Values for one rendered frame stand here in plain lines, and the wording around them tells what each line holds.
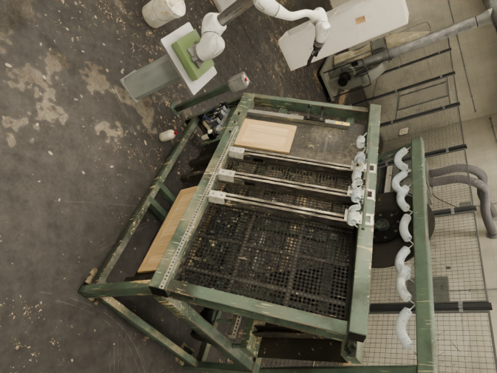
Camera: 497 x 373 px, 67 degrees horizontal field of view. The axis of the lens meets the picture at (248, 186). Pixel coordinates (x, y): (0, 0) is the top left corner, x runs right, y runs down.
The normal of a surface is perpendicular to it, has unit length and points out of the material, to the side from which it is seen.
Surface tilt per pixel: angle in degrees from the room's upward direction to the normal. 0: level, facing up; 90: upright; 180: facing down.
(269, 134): 60
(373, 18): 90
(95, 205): 0
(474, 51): 90
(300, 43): 90
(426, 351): 90
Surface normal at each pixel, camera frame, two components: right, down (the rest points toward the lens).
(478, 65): -0.33, 0.60
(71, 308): 0.82, -0.19
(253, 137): -0.03, -0.68
